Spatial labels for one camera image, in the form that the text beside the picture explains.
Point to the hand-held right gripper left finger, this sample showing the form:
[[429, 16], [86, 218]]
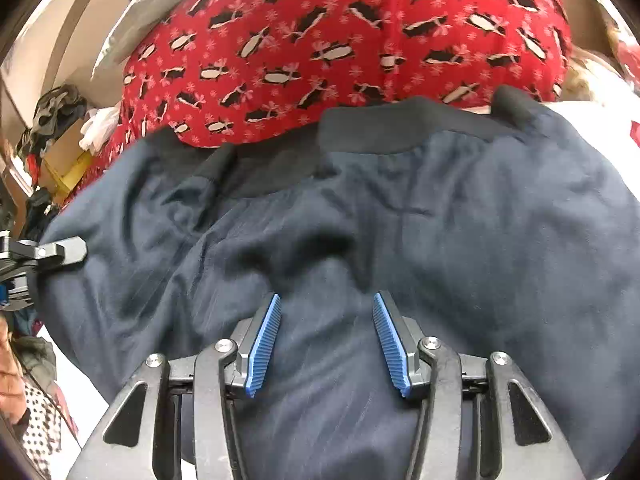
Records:
[[262, 345]]

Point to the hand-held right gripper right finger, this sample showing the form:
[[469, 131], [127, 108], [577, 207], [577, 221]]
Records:
[[392, 345]]

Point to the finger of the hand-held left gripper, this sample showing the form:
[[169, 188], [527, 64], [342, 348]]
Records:
[[65, 251], [17, 287]]

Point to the navy zip jacket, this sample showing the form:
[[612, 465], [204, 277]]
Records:
[[450, 220]]

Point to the pile of dark clothes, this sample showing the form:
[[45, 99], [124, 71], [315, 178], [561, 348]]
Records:
[[50, 110]]

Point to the grey green cloth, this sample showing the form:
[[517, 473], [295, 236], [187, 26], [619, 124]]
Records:
[[37, 360]]

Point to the yellow cardboard box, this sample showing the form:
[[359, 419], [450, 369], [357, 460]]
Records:
[[67, 160]]

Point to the white plastic bag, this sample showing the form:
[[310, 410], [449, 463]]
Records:
[[100, 127]]

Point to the polka dot cloth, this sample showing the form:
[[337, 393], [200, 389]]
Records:
[[40, 425]]

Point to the grey pillow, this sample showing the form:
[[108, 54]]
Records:
[[130, 25]]

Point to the red penguin print blanket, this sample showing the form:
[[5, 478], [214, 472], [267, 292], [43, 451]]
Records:
[[325, 50]]

